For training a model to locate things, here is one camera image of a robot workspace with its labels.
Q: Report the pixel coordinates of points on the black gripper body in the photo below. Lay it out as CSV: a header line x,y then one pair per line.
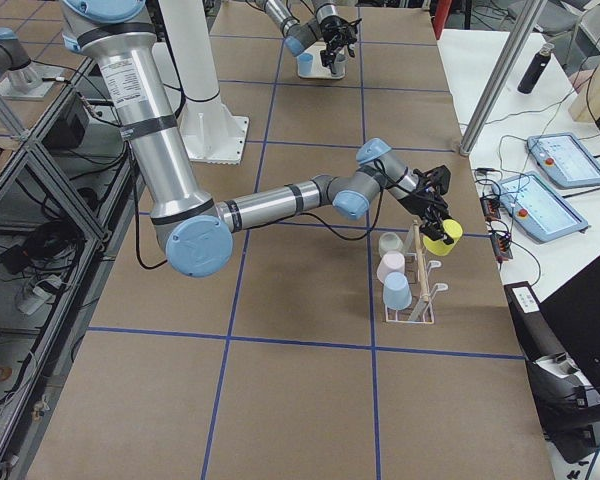
x,y
416,200
329,36

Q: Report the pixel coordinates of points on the yellow plastic cup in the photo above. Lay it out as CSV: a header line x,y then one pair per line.
x,y
452,228

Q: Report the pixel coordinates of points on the white plastic cup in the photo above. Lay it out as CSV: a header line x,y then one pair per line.
x,y
390,241

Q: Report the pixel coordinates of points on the pink plastic cup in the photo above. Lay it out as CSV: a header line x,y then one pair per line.
x,y
390,262

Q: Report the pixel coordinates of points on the light blue cup front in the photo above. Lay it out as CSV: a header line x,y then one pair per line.
x,y
396,291

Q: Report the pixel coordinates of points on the light blue cup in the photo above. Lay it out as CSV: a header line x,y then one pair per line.
x,y
396,291
304,64

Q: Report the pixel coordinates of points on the grey plastic cup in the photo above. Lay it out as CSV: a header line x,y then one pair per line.
x,y
341,58

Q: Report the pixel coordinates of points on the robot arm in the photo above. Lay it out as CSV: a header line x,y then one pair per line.
x,y
298,36
194,231

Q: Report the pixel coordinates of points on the light blue cup back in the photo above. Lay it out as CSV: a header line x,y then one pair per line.
x,y
304,64

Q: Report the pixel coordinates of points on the cream plastic tray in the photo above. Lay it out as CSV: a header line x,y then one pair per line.
x,y
318,71

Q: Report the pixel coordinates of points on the teach pendant near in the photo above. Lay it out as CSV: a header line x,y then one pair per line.
x,y
537,208

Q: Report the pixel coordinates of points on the teach pendant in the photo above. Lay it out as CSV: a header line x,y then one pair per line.
x,y
565,160
537,208

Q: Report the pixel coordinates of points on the teach pendant far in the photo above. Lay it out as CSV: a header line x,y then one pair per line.
x,y
565,160

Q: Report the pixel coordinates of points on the black water bottle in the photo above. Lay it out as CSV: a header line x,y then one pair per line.
x,y
535,69

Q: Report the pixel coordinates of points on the black laptop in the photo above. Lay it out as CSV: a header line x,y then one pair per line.
x,y
573,314

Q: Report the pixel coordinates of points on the white wire cup rack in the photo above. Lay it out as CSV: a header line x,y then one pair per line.
x,y
417,270

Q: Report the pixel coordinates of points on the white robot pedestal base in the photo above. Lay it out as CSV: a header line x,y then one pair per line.
x,y
210,132

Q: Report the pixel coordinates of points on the aluminium frame post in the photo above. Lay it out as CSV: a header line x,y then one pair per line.
x,y
506,61

